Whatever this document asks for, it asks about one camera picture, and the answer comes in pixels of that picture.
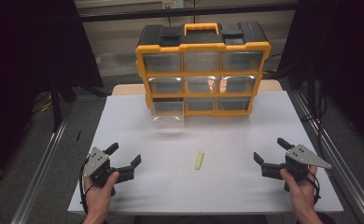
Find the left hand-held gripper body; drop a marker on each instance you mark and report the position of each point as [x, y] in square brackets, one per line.
[96, 159]

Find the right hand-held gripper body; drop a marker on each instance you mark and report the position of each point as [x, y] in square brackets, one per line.
[301, 157]

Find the person's right hand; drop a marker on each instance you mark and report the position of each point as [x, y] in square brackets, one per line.
[301, 193]

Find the person's left hand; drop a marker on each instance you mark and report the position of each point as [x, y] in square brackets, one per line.
[100, 196]

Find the small black floor object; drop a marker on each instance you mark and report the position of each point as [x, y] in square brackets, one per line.
[78, 135]

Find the pulled-out clear plastic drawer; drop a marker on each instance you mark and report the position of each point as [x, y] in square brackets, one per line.
[167, 115]

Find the yellow-green stick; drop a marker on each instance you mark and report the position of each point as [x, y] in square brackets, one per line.
[199, 160]

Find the black metal stand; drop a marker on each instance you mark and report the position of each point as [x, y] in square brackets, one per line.
[56, 105]

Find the black curtain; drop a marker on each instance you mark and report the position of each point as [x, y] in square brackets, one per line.
[342, 56]
[21, 62]

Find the set of closed clear drawers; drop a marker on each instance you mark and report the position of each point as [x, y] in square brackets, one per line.
[202, 61]

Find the yellow black drawer organizer cabinet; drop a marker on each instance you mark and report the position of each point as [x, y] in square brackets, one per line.
[202, 40]

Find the black horizontal bar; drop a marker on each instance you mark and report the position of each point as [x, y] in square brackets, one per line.
[183, 12]

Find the metal floor rail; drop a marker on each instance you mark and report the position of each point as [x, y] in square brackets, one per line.
[37, 174]
[338, 161]

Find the white wall socket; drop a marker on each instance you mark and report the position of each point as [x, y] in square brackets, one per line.
[172, 3]

